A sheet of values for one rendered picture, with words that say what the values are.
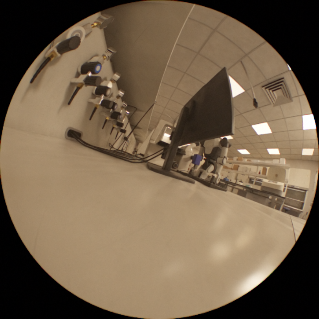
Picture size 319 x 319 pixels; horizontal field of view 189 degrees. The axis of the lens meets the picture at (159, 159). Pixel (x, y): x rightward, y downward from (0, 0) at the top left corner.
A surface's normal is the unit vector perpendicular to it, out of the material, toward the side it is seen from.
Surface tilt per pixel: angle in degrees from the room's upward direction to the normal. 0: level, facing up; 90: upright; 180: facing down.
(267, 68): 180
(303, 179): 82
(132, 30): 180
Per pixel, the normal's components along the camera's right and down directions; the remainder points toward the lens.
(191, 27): -0.33, 0.95
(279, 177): -0.98, -0.07
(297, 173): -0.87, -0.45
